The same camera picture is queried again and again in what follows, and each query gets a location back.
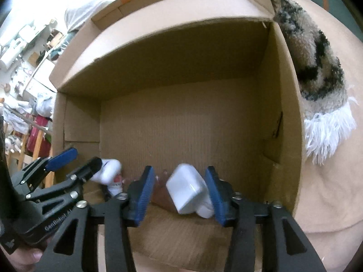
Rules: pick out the teal padded cushion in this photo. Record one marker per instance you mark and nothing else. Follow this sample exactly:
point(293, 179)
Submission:
point(63, 45)

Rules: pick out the person's left hand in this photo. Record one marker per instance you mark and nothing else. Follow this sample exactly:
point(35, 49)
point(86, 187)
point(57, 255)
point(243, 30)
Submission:
point(19, 262)

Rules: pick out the white water heater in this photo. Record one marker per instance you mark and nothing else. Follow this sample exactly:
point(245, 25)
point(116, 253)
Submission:
point(11, 53)

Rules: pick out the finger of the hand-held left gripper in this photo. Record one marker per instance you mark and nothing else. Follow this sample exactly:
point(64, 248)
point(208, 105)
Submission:
point(90, 168)
point(62, 156)

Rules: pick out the white pill bottle red label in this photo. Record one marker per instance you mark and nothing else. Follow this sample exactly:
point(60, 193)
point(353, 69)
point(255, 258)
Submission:
point(109, 172)

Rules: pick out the cardboard box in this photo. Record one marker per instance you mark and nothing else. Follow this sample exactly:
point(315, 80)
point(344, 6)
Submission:
point(184, 119)

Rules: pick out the hanging white cloth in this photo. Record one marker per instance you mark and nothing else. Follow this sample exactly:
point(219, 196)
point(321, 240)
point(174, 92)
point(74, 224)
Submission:
point(42, 104)

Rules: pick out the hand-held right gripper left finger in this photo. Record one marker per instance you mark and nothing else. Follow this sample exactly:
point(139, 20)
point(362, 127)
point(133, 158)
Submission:
point(143, 198)

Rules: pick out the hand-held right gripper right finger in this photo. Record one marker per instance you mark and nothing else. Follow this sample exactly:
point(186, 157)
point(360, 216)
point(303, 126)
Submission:
point(218, 198)

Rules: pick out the white charger block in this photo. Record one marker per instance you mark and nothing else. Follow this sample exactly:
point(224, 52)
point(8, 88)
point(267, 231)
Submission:
point(184, 189)

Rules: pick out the red storage bag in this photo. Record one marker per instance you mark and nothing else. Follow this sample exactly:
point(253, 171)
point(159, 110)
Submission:
point(37, 141)

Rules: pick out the white duvet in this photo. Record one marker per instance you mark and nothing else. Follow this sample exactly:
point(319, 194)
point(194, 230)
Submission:
point(82, 11)

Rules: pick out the shaggy patterned fringed rug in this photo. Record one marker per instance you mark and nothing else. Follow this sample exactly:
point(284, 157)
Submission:
point(317, 62)

